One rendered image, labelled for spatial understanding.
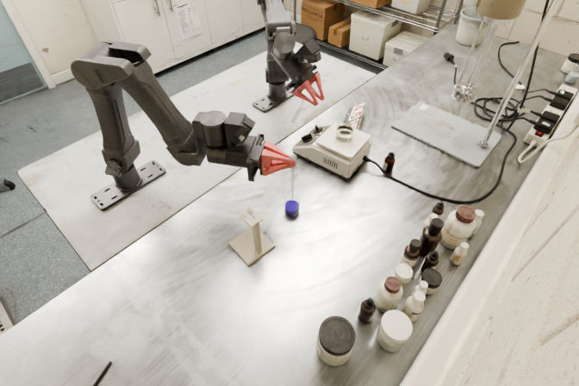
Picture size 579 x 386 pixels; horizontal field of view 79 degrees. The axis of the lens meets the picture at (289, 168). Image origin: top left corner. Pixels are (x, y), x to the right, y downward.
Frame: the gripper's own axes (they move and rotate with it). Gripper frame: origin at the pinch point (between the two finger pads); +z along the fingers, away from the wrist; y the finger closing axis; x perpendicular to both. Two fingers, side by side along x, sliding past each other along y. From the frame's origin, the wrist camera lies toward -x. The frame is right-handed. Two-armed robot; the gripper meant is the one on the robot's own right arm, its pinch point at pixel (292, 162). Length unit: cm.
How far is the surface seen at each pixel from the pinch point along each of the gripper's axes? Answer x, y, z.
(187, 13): 62, 230, -139
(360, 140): 9.4, 22.6, 15.3
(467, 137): 17, 41, 49
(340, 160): 11.6, 15.3, 10.6
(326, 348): 11.1, -34.2, 13.0
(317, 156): 13.9, 18.3, 3.8
